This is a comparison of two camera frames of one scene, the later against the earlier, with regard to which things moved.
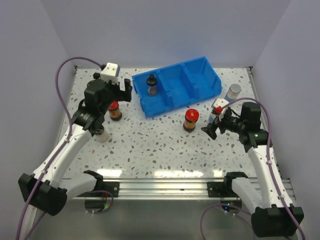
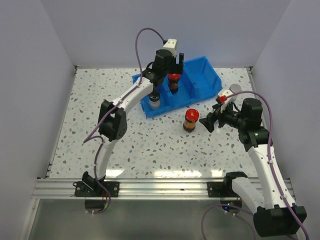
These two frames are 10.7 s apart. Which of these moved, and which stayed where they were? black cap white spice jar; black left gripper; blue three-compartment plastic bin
Moved: black left gripper; black cap white spice jar
Stayed: blue three-compartment plastic bin
